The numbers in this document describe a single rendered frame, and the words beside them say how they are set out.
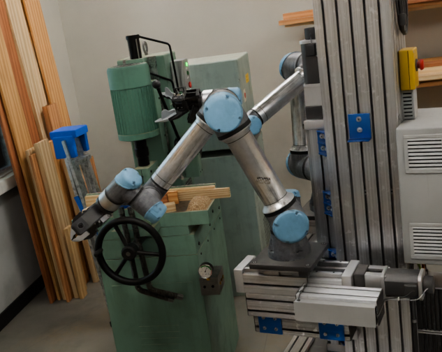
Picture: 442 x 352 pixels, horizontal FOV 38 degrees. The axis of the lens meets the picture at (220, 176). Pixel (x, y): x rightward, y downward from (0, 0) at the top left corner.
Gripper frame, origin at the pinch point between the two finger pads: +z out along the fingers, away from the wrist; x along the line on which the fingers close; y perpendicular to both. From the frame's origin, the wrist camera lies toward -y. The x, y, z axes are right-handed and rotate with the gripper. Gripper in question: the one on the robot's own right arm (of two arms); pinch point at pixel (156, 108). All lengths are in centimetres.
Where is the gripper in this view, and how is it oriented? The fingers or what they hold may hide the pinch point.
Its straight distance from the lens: 260.3
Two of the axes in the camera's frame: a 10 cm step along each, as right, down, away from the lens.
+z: -9.8, 0.8, 2.0
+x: -0.5, 8.2, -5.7
